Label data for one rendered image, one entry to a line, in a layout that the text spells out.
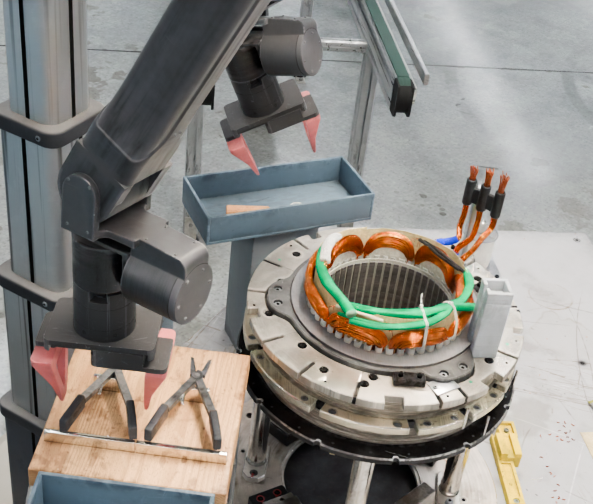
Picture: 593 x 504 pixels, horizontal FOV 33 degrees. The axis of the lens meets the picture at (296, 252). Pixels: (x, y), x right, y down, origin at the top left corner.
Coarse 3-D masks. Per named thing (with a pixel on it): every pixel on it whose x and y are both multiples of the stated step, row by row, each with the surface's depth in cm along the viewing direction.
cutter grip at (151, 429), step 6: (162, 408) 99; (156, 414) 98; (162, 414) 98; (150, 420) 97; (156, 420) 97; (162, 420) 98; (150, 426) 96; (156, 426) 97; (144, 432) 96; (150, 432) 96; (156, 432) 98; (144, 438) 97; (150, 438) 97
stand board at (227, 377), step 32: (192, 352) 110; (224, 352) 111; (128, 384) 105; (224, 384) 106; (96, 416) 101; (192, 416) 102; (224, 416) 103; (64, 448) 97; (96, 448) 97; (224, 448) 99; (32, 480) 95; (128, 480) 95; (160, 480) 95; (192, 480) 95; (224, 480) 96
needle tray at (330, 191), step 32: (320, 160) 147; (192, 192) 136; (224, 192) 143; (256, 192) 145; (288, 192) 146; (320, 192) 147; (352, 192) 147; (224, 224) 133; (256, 224) 135; (288, 224) 138; (320, 224) 140; (256, 256) 141
